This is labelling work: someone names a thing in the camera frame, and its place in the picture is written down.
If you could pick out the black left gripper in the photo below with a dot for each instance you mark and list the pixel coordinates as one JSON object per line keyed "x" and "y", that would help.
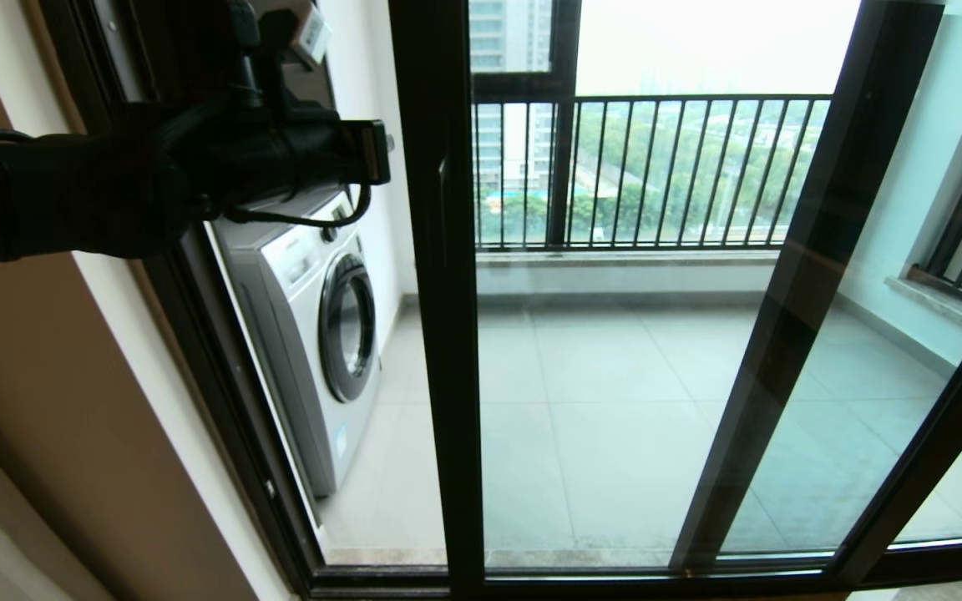
{"x": 281, "y": 159}

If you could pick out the black framed sliding glass door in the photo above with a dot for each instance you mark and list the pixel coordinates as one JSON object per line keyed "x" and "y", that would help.
{"x": 443, "y": 334}

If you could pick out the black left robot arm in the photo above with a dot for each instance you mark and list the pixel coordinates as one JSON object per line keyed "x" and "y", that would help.
{"x": 47, "y": 196}

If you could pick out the white front-load washing machine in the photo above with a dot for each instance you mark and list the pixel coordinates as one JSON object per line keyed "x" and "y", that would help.
{"x": 306, "y": 334}

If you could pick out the grey stone balcony sill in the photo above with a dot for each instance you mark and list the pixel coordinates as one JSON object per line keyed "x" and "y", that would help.
{"x": 615, "y": 259}

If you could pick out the black balcony railing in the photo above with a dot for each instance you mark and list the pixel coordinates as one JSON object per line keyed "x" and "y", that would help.
{"x": 698, "y": 99}

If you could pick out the grey stone window sill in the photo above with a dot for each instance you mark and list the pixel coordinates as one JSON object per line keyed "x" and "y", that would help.
{"x": 940, "y": 305}

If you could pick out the black window frame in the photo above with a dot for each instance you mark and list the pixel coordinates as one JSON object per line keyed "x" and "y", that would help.
{"x": 560, "y": 83}

